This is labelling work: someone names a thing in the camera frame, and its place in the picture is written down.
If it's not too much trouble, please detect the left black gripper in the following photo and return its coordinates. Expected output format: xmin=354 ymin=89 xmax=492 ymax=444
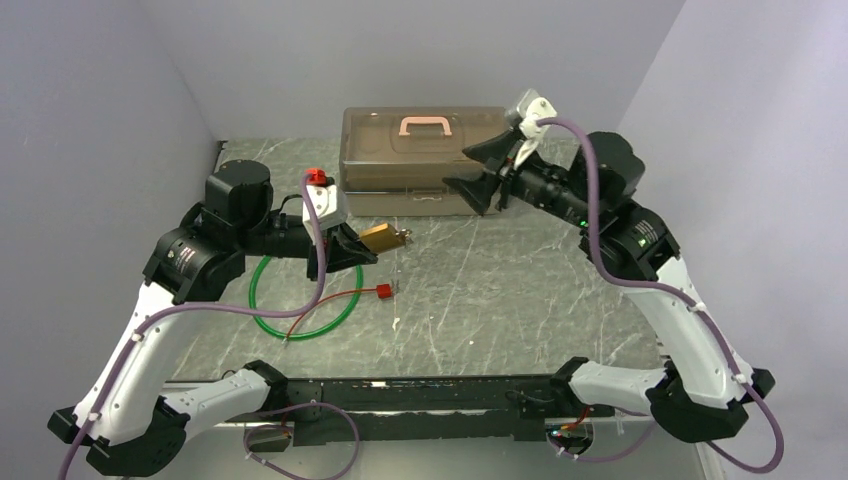
xmin=236 ymin=213 xmax=378 ymax=281

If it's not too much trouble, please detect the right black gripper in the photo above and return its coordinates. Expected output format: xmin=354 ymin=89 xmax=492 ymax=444
xmin=441 ymin=127 xmax=600 ymax=230

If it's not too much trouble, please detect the green cable lock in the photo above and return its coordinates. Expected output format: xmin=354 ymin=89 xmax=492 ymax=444
xmin=248 ymin=254 xmax=364 ymax=343

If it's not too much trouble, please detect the brass padlock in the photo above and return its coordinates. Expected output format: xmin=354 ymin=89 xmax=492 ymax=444
xmin=359 ymin=223 xmax=405 ymax=255

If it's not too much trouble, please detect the red cable lock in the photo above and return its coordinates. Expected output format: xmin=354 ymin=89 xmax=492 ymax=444
xmin=284 ymin=283 xmax=393 ymax=340

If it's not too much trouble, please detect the silver key set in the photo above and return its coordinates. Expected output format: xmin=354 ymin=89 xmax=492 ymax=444
xmin=396 ymin=228 xmax=414 ymax=246

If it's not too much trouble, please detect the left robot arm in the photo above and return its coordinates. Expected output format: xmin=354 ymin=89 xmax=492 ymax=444
xmin=48 ymin=160 xmax=378 ymax=478

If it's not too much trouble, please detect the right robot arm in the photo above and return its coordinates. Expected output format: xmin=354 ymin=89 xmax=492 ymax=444
xmin=446 ymin=129 xmax=775 ymax=443

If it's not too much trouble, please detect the brown translucent tool box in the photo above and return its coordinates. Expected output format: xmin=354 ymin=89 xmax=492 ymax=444
xmin=337 ymin=106 xmax=507 ymax=217

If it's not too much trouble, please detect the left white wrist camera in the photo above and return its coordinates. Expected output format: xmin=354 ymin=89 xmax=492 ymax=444
xmin=300 ymin=168 xmax=350 ymax=236

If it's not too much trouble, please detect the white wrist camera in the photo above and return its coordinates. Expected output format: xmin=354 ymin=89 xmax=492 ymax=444
xmin=505 ymin=89 xmax=558 ymax=171
xmin=300 ymin=168 xmax=350 ymax=236

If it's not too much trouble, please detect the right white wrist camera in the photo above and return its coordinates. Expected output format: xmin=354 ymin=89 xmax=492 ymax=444
xmin=505 ymin=89 xmax=558 ymax=171

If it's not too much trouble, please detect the pink tool box handle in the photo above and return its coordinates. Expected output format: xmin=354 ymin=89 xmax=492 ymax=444
xmin=398 ymin=116 xmax=453 ymax=137

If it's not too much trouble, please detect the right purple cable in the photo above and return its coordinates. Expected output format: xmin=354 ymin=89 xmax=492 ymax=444
xmin=535 ymin=116 xmax=787 ymax=476

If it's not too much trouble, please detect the aluminium frame rail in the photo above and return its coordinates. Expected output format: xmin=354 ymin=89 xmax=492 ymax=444
xmin=123 ymin=377 xmax=708 ymax=429

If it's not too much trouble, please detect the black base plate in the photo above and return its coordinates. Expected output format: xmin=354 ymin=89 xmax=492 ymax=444
xmin=234 ymin=374 xmax=613 ymax=446

